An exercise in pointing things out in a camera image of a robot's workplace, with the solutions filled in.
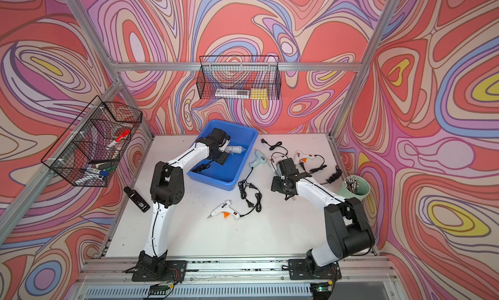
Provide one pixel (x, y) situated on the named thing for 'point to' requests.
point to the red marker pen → (124, 134)
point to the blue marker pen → (96, 171)
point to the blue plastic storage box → (225, 176)
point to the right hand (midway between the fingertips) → (279, 191)
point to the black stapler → (137, 200)
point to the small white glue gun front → (227, 210)
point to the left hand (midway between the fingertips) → (220, 156)
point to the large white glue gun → (236, 149)
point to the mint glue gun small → (261, 159)
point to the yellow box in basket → (258, 93)
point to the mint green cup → (354, 187)
